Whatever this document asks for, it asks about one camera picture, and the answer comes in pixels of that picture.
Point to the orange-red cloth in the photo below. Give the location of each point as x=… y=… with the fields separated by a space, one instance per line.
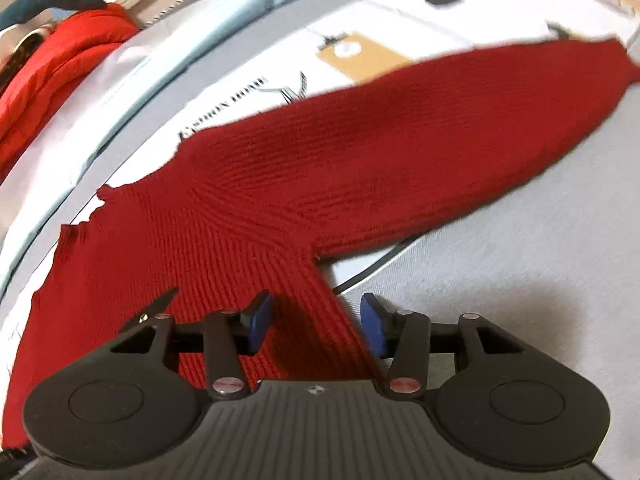
x=60 y=70

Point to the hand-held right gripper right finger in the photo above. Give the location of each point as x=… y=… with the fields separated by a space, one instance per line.
x=372 y=325

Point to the printed white and grey blanket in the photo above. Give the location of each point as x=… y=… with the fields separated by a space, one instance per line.
x=525 y=285

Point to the red knit sweater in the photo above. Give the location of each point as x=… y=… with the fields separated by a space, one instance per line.
x=280 y=180

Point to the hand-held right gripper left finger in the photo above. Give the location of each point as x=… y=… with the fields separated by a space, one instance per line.
x=260 y=322

